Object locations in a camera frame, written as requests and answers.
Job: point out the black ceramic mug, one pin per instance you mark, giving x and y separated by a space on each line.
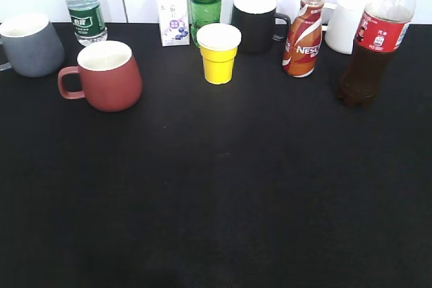
256 20

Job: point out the red ceramic mug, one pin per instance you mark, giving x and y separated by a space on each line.
109 76

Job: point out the white ceramic mug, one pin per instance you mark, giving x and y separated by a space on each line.
342 25

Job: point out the white yogurt carton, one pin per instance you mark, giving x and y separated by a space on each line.
173 22

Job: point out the clear water bottle green label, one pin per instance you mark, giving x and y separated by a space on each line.
87 19

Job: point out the grey ceramic mug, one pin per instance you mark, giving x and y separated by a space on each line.
31 44

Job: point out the cola bottle red label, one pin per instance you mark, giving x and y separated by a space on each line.
380 33

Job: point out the yellow paper cup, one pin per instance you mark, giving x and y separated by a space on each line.
218 45

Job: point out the brown nescafe bottle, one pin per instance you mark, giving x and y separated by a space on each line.
304 40

